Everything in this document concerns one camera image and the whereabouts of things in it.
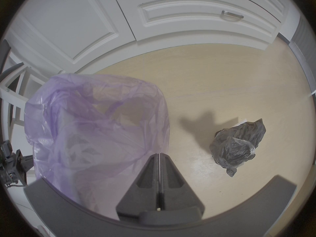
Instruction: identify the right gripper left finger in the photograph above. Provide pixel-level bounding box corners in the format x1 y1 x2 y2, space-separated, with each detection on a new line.
116 153 160 219

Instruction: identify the white trash bin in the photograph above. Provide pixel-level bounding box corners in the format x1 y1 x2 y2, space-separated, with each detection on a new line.
26 108 171 213

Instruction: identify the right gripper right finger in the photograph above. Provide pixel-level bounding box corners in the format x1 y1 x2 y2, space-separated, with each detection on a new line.
160 153 205 216

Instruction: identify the purple plastic bag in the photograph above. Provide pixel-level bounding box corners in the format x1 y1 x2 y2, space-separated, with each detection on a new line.
24 74 171 213

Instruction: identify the white wardrobe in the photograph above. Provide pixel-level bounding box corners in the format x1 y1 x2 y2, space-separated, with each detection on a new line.
5 0 300 75

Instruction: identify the white chair dark grey seat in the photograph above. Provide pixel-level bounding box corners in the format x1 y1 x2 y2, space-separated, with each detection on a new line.
0 40 66 145

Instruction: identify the black plastic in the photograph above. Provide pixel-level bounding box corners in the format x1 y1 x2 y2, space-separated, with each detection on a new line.
210 119 266 178

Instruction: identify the clear printed wrapper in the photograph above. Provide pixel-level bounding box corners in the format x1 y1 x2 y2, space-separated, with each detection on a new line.
223 118 256 168

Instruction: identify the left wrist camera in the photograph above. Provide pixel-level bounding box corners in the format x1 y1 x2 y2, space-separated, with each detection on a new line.
0 140 21 162

